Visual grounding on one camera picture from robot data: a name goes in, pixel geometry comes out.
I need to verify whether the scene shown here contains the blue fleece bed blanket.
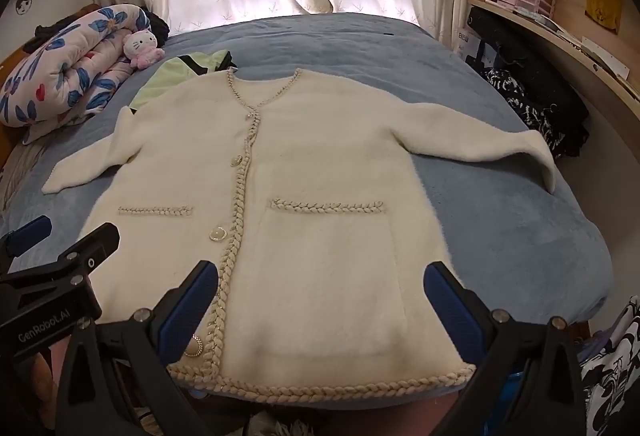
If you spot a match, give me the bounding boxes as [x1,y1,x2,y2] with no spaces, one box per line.
[0,13,615,397]

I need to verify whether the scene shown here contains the white paper sheets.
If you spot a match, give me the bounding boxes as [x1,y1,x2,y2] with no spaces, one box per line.
[535,13,631,79]

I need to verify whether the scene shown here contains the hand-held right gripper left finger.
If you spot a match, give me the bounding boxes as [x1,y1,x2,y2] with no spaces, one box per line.
[54,260,221,436]

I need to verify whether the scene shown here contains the floral pink blue quilt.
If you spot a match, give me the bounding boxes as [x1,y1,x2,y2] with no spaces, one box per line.
[0,3,151,147]

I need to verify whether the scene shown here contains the black white speckled garment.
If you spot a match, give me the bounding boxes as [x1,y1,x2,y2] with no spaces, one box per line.
[482,68,556,151]

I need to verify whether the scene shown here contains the black white cartoon print cloth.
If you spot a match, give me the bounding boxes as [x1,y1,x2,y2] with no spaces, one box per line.
[580,296,640,436]

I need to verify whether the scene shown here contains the white pink cat plush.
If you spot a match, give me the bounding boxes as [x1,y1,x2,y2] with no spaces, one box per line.
[122,28,166,70]

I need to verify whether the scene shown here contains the black clothes pile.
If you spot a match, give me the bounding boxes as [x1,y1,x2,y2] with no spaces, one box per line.
[480,30,591,159]

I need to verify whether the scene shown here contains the cream fluffy cardigan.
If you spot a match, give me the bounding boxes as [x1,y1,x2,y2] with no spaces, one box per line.
[42,67,557,406]

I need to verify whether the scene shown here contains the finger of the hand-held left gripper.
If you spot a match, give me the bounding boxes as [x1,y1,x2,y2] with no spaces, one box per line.
[0,222,122,297]
[0,215,53,261]

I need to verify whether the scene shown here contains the dark cloth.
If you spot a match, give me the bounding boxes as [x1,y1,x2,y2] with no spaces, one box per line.
[22,4,103,54]

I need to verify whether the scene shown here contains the black case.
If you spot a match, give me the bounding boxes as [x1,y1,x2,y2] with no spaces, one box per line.
[467,7,508,69]

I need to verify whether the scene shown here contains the light green black-trimmed garment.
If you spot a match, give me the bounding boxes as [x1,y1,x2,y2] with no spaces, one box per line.
[129,50,236,109]

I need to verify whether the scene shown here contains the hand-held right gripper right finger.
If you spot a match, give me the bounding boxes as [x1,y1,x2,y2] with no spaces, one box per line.
[422,261,588,436]

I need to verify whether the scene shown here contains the white printed box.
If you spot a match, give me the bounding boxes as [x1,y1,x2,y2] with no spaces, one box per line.
[452,26,481,61]

